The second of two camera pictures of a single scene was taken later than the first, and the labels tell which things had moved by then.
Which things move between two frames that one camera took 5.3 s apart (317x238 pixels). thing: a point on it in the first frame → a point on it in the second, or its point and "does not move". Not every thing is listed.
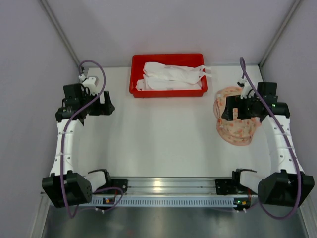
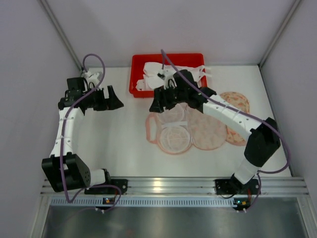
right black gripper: [234, 109] → [165, 99]
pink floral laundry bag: [237, 132] → [180, 126]
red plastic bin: [137, 63] does not move
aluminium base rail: [174, 192] does not move
